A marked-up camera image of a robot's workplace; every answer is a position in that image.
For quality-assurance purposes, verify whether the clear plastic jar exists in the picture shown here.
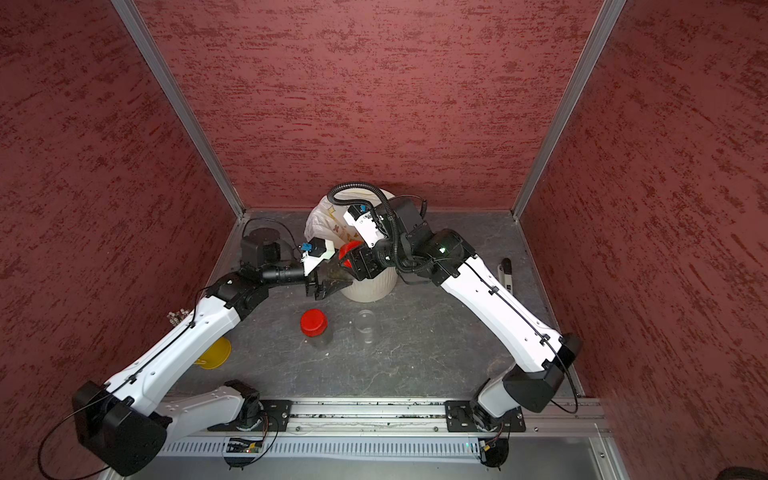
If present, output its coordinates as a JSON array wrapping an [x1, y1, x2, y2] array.
[[352, 309, 378, 345], [318, 260, 356, 289]]

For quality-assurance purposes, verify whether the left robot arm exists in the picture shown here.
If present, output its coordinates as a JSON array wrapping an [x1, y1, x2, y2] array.
[[72, 228, 351, 477]]

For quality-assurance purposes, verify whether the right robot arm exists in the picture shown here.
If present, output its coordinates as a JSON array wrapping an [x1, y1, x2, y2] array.
[[342, 198, 582, 431]]

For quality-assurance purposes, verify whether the cream plastic waste bin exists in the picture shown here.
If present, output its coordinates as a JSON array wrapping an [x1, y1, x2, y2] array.
[[339, 267, 397, 303]]

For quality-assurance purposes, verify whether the white printed bin liner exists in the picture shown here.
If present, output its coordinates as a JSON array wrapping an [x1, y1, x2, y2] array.
[[304, 197, 362, 249]]

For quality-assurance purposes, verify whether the grey black stapler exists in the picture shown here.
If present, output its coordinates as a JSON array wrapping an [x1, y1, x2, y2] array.
[[497, 258, 514, 294]]

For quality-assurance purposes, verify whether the yellow pencil cup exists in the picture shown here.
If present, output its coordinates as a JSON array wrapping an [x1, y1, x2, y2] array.
[[194, 337, 232, 370]]

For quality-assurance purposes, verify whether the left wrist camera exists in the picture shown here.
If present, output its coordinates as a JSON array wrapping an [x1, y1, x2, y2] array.
[[300, 237, 335, 277]]

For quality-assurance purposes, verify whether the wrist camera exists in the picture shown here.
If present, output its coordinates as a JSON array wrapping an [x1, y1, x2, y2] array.
[[343, 203, 388, 248], [300, 237, 335, 277]]

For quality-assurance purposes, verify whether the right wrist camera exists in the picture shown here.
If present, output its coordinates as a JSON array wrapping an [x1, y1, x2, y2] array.
[[343, 203, 388, 248]]

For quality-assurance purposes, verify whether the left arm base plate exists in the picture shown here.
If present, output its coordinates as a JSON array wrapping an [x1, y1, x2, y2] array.
[[231, 399, 293, 432]]

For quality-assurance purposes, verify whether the aluminium mounting rail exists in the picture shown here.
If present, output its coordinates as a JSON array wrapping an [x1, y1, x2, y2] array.
[[157, 392, 612, 439]]

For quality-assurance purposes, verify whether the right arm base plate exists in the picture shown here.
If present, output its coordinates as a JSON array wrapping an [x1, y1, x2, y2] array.
[[443, 400, 526, 434]]

